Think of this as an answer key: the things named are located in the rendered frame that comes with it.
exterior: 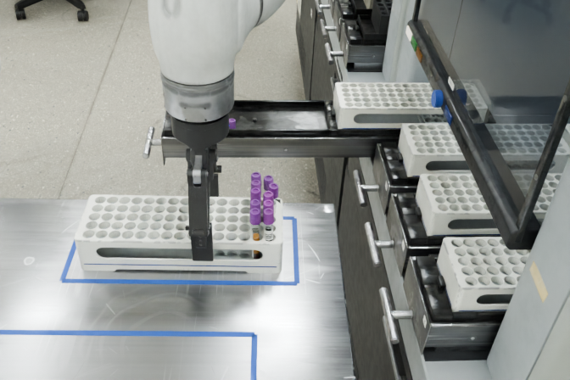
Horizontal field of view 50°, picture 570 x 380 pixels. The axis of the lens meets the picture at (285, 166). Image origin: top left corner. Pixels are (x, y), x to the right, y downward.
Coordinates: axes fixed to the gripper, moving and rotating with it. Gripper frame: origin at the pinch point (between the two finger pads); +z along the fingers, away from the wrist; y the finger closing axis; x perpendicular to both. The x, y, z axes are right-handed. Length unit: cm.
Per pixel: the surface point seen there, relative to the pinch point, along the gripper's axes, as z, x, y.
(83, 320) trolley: 5.4, -15.5, 14.0
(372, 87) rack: 1, 30, -42
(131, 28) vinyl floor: 87, -68, -247
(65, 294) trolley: 5.4, -19.1, 9.7
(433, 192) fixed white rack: 1.4, 36.6, -10.0
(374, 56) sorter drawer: 9, 36, -73
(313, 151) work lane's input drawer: 9.9, 18.2, -32.2
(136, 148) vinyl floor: 87, -45, -136
